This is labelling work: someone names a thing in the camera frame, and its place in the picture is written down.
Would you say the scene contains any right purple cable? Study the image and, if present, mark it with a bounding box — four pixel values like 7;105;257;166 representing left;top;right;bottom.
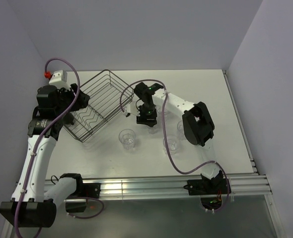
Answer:
119;79;230;211

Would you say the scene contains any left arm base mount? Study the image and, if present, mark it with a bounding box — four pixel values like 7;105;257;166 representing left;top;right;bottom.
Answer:
65;183;101;213

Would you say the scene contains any aluminium mounting rail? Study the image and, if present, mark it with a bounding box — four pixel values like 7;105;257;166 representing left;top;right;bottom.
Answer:
43;173;273;200

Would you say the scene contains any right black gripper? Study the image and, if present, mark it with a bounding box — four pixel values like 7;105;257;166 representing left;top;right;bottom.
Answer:
136;104;157;127

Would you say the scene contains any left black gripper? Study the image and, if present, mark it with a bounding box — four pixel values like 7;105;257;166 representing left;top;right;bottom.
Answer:
55;83;89;118

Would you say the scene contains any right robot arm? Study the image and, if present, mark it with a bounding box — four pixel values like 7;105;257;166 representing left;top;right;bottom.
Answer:
133;80;231;196

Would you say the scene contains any black wire dish rack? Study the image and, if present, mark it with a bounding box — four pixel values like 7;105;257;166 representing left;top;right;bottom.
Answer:
65;69;134;143

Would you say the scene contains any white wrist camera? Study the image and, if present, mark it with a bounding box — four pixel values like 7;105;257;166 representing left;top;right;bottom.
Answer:
49;70;69;90
124;102;140;117

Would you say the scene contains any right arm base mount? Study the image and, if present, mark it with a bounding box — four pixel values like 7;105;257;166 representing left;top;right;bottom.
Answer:
183;179;231;196

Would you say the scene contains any clear glass back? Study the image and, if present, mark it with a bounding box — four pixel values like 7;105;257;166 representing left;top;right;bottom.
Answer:
156;106;170;119

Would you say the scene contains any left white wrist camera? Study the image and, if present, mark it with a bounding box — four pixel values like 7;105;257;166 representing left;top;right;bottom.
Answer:
49;70;69;90

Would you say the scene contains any small clear glass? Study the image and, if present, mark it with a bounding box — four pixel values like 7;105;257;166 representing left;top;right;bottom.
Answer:
147;124;159;134

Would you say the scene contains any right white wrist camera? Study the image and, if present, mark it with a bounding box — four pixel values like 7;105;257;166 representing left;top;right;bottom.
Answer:
124;102;140;117

